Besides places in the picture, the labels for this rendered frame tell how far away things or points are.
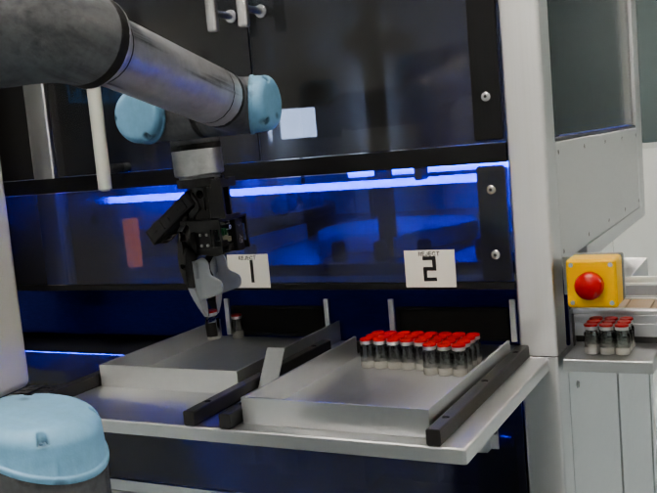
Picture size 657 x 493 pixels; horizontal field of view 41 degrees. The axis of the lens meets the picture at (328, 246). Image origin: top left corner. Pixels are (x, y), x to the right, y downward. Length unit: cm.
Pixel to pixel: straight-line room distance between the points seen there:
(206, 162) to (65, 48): 49
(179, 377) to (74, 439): 58
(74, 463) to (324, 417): 40
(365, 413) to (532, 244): 42
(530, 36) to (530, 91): 8
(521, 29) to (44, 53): 73
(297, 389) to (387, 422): 25
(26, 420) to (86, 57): 34
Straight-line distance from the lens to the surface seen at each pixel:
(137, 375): 142
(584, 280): 132
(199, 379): 135
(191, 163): 133
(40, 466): 81
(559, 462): 145
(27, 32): 87
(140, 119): 123
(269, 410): 116
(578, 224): 155
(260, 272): 156
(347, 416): 111
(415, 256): 143
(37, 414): 84
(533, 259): 137
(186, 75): 104
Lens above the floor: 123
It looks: 7 degrees down
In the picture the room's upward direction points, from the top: 5 degrees counter-clockwise
